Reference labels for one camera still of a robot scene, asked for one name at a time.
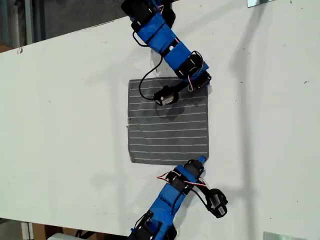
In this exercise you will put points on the black camera stalk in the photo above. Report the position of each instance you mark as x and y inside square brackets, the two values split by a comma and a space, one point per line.
[206, 191]
[181, 88]

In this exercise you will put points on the grey striped square towel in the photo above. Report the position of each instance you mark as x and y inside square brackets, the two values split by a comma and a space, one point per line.
[160, 140]

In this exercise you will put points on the brown cardboard box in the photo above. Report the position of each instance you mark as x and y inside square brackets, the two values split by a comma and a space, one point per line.
[67, 231]

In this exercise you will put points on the white table leg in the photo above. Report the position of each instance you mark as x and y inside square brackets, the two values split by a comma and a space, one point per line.
[27, 230]

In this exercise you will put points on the black camera box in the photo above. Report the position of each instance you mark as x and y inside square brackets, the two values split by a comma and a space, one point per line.
[218, 203]
[166, 96]

